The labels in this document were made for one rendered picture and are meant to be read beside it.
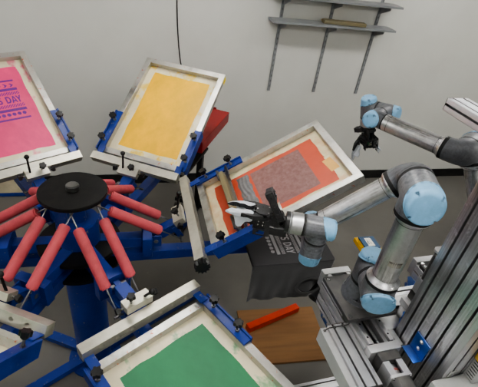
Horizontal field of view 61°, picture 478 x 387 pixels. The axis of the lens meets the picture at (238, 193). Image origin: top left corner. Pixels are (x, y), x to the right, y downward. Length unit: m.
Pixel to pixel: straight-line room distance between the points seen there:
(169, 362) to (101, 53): 2.76
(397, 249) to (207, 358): 0.90
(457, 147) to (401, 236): 0.58
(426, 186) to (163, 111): 1.93
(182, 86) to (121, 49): 1.07
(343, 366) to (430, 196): 0.73
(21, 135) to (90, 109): 1.36
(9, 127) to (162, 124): 0.90
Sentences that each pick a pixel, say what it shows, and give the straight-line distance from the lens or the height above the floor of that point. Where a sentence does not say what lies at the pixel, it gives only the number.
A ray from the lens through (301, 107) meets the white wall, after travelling 4.33.
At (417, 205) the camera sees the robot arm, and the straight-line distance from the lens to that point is 1.25.
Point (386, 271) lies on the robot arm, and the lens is 1.44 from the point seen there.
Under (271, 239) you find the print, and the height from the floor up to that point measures 0.95.
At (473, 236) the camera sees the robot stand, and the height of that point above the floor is 1.73.
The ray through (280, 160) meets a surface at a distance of 2.26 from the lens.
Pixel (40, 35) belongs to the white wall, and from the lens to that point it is 3.86.
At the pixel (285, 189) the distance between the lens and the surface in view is 2.07.
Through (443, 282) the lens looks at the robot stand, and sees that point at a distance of 1.57.
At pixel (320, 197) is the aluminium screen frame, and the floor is 1.44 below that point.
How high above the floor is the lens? 2.47
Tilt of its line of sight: 35 degrees down
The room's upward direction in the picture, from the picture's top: 8 degrees clockwise
